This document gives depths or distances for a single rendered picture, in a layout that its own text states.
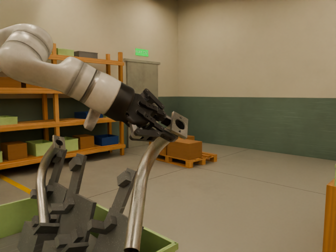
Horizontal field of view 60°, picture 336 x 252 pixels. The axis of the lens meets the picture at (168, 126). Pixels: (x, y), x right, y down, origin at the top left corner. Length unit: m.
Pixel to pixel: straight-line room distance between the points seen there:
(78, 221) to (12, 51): 0.53
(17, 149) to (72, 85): 4.85
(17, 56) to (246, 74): 6.93
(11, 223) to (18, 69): 0.77
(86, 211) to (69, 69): 0.45
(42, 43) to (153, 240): 0.58
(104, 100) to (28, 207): 0.74
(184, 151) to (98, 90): 4.82
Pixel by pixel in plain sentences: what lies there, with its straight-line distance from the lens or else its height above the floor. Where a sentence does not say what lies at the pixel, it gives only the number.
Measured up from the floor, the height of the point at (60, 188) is 1.03.
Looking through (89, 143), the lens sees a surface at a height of 0.35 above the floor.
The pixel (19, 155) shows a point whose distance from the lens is 5.41.
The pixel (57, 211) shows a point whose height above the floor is 1.00.
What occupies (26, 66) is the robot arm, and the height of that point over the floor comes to 1.39.
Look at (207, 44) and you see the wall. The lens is 7.99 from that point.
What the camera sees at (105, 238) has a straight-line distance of 0.84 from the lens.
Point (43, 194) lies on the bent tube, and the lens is 1.05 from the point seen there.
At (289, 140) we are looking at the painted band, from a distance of 6.95.
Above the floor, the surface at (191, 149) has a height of 0.33.
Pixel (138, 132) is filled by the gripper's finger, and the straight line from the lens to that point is 0.55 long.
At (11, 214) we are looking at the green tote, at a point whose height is 0.92.
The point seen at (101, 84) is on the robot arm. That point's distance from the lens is 0.55.
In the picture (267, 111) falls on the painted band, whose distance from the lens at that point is 7.08.
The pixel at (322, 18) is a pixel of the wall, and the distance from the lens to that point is 6.88.
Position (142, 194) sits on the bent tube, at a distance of 0.64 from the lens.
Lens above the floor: 1.34
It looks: 6 degrees down
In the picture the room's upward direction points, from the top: straight up
